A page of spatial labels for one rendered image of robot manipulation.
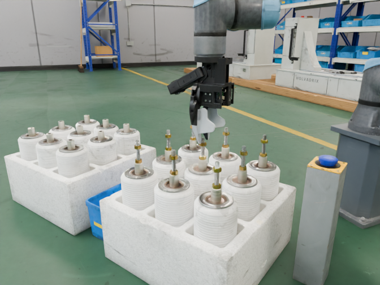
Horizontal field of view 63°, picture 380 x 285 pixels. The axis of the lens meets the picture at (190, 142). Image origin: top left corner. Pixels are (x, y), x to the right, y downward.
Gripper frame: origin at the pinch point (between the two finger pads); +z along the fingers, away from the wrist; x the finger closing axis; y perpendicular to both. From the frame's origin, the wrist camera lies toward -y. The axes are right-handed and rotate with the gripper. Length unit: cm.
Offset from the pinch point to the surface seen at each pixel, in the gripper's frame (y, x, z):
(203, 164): 1.3, -0.7, 7.4
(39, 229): -48, -19, 34
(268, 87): -73, 284, 28
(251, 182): 14.9, -1.4, 8.9
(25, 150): -65, -10, 13
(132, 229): -8.4, -18.8, 20.1
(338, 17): -50, 596, -62
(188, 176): -1.3, -4.4, 10.0
